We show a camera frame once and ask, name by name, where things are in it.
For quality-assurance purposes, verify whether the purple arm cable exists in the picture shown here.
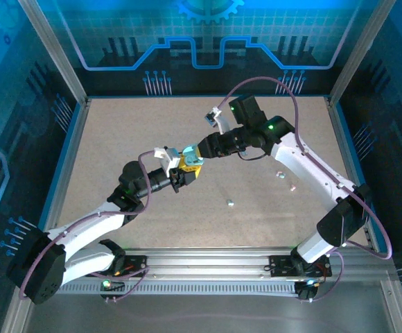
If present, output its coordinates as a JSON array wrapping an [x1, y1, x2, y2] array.
[[17, 149, 157, 305], [216, 76, 394, 302]]

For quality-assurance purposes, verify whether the blue earbud charging case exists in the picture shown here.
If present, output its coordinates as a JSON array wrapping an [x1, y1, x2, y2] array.
[[182, 144, 205, 167]]

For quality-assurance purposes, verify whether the aluminium side rail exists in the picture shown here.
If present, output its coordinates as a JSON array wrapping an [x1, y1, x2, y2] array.
[[325, 96, 382, 250], [36, 97, 91, 244]]

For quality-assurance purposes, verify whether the grey slotted cable duct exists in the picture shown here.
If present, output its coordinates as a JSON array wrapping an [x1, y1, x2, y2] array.
[[57, 280, 301, 296]]

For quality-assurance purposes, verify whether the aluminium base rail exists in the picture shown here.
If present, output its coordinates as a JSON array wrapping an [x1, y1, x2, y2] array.
[[82, 246, 394, 280]]

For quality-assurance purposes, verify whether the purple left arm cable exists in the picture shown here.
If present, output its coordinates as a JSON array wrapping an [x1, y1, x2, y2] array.
[[17, 149, 157, 305]]

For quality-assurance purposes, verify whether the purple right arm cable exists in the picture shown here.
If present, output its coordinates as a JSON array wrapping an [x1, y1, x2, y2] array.
[[216, 76, 394, 302]]

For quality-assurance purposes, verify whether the aluminium frame bar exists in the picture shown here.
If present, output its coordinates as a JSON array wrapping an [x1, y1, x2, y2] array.
[[0, 298, 37, 333], [381, 279, 402, 333]]

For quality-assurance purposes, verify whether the aluminium frame post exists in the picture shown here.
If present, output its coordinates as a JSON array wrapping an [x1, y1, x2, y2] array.
[[329, 0, 386, 105], [17, 0, 88, 105]]

